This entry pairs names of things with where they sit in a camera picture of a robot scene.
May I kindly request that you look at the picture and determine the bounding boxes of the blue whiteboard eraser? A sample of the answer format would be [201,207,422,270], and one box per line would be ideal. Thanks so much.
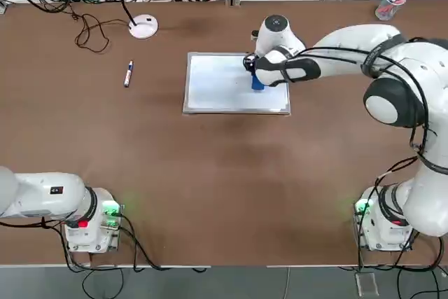
[249,74,266,92]

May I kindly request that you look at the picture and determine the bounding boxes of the white blue whiteboard marker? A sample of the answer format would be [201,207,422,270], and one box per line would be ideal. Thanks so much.
[122,59,136,90]

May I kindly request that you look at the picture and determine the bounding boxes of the silver framed whiteboard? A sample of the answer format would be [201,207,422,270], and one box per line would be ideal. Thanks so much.
[181,51,293,116]

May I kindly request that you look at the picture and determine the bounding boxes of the black lamp cable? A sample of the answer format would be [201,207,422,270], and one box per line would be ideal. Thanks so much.
[74,0,132,56]

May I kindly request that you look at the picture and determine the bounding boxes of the white desk lamp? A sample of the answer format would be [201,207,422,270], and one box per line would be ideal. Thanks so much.
[113,0,166,40]

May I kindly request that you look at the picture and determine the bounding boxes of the clear plastic pen cup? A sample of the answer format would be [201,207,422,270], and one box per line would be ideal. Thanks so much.
[374,0,409,22]

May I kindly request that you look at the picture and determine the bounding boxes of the grey metal plate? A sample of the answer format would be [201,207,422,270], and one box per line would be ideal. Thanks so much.
[354,272,379,297]

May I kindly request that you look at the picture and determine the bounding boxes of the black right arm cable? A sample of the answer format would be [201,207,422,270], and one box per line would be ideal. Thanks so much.
[290,34,442,254]

